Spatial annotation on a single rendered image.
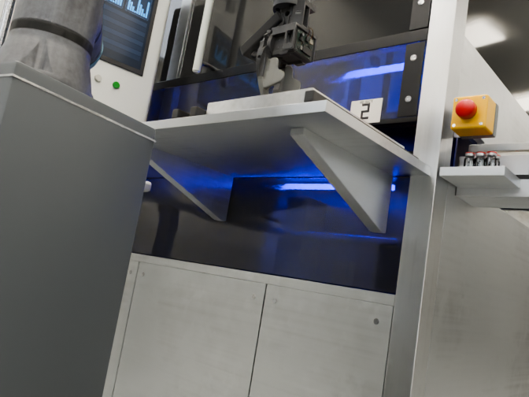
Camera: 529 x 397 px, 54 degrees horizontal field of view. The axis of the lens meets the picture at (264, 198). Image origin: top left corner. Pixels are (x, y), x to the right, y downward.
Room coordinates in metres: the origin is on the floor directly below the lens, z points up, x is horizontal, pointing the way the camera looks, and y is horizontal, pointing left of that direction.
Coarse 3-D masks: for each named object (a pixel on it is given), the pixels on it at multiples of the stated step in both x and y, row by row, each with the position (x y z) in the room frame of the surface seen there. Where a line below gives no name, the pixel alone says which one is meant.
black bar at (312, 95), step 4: (308, 92) 0.81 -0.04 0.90; (312, 92) 0.80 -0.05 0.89; (316, 92) 0.81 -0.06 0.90; (308, 96) 0.81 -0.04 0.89; (312, 96) 0.80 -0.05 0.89; (316, 96) 0.81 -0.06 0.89; (320, 96) 0.81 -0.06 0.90; (304, 100) 0.81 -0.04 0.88; (308, 100) 0.81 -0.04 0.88; (312, 100) 0.80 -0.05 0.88; (316, 100) 0.81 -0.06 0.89; (320, 100) 0.82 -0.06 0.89; (328, 100) 0.83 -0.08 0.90; (340, 108) 0.86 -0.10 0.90; (360, 120) 0.91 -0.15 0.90; (372, 128) 0.94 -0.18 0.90; (384, 136) 0.98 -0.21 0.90; (396, 144) 1.02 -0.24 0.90; (408, 152) 1.06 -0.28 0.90
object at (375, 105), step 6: (354, 102) 1.22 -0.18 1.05; (360, 102) 1.21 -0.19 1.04; (366, 102) 1.20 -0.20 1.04; (372, 102) 1.19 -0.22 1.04; (378, 102) 1.18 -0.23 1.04; (354, 108) 1.22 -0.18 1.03; (360, 108) 1.21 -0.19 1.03; (366, 108) 1.20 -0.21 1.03; (372, 108) 1.18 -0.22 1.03; (378, 108) 1.17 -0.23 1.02; (360, 114) 1.21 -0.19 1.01; (366, 114) 1.19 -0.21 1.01; (372, 114) 1.18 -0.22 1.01; (378, 114) 1.17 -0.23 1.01; (366, 120) 1.19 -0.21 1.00; (372, 120) 1.18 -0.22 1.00; (378, 120) 1.17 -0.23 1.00
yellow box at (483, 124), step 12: (468, 96) 1.03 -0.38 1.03; (480, 96) 1.01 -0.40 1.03; (480, 108) 1.01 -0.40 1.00; (492, 108) 1.03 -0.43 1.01; (456, 120) 1.04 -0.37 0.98; (468, 120) 1.03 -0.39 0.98; (480, 120) 1.01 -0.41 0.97; (492, 120) 1.03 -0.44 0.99; (456, 132) 1.06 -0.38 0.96; (468, 132) 1.05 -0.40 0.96; (480, 132) 1.04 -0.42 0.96; (492, 132) 1.04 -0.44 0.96
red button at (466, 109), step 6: (462, 102) 1.01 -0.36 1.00; (468, 102) 1.00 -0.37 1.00; (474, 102) 1.00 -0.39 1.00; (456, 108) 1.02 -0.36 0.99; (462, 108) 1.01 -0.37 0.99; (468, 108) 1.00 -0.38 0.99; (474, 108) 1.00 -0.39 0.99; (462, 114) 1.01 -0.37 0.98; (468, 114) 1.00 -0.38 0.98; (474, 114) 1.01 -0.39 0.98
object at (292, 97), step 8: (312, 88) 0.83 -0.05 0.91; (256, 96) 0.92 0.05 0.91; (264, 96) 0.90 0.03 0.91; (272, 96) 0.89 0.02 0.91; (280, 96) 0.88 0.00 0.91; (288, 96) 0.87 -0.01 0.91; (296, 96) 0.85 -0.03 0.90; (304, 96) 0.84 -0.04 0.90; (208, 104) 1.01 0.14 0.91; (216, 104) 0.99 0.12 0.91; (224, 104) 0.97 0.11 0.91; (232, 104) 0.96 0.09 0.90; (240, 104) 0.94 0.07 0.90; (248, 104) 0.93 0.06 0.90; (256, 104) 0.92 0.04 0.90; (264, 104) 0.90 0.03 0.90; (272, 104) 0.89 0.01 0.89; (280, 104) 0.88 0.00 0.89; (288, 104) 0.86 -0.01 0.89; (336, 104) 0.89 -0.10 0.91; (208, 112) 1.00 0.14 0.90; (216, 112) 0.99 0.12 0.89; (400, 144) 1.07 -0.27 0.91
